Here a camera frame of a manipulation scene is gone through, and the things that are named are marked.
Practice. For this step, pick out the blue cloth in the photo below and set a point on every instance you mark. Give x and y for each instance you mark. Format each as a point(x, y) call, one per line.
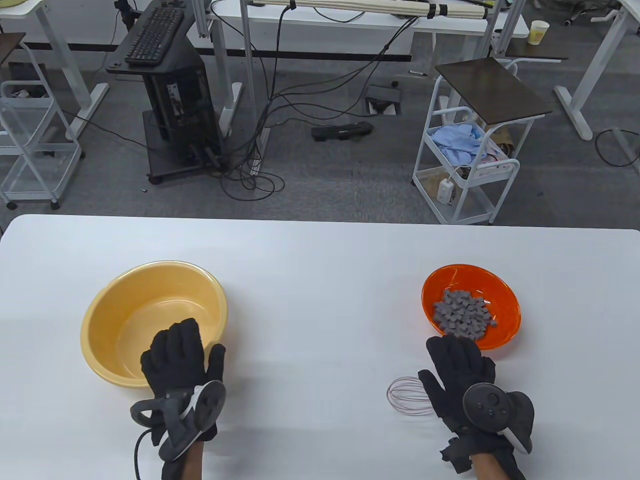
point(455, 142)

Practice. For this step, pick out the grey hand controller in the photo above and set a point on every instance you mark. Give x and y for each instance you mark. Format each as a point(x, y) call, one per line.
point(175, 425)
point(487, 405)

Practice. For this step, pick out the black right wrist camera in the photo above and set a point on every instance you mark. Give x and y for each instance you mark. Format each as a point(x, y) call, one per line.
point(456, 455)

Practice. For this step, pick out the grey left hand controller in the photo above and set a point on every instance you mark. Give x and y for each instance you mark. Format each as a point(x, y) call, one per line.
point(175, 425)

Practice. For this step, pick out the white power adapter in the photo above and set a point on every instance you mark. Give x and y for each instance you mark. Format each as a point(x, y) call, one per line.
point(445, 192)

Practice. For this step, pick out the white desk with rolled mat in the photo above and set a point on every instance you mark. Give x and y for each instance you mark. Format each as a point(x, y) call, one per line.
point(320, 25)

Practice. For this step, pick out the person's left forearm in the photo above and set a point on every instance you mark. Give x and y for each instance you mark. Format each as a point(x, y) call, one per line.
point(190, 465)

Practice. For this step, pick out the person's right hand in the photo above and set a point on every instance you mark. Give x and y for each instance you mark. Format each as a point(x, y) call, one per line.
point(455, 370)

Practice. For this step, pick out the paper cup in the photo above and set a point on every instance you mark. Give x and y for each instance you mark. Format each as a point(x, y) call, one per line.
point(538, 34)

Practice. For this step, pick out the orange plastic bowl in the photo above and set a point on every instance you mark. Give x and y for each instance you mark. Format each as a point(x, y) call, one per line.
point(440, 285)

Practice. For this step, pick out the person's right forearm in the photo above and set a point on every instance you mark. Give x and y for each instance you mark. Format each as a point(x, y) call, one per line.
point(487, 470)

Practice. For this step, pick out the grey right hand controller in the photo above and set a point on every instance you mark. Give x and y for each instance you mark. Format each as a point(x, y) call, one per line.
point(487, 405)

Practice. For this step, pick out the white cart with brown top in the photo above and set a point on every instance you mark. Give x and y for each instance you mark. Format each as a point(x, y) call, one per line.
point(492, 90)

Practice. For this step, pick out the black keyboard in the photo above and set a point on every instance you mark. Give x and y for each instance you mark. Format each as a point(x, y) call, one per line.
point(152, 37)

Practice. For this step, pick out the black computer cart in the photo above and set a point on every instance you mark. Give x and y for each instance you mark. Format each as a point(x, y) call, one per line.
point(185, 95)

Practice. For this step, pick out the pile of grey toy blocks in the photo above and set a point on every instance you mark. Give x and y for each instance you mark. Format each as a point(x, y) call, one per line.
point(465, 315)

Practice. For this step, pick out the person's left hand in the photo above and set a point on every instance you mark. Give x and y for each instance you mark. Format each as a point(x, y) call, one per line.
point(175, 350)

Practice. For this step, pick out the black power strip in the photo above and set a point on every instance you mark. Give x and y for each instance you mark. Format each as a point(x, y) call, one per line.
point(342, 131)

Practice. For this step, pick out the floor socket box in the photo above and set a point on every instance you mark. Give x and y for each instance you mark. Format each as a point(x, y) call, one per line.
point(382, 95)

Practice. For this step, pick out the brown side table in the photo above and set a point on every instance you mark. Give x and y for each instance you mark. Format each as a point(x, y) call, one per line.
point(535, 50)

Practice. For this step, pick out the brown board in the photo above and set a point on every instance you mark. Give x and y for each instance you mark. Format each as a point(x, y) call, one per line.
point(10, 47)

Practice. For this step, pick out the yellow plastic basin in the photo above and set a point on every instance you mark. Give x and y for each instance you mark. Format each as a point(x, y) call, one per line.
point(150, 300)

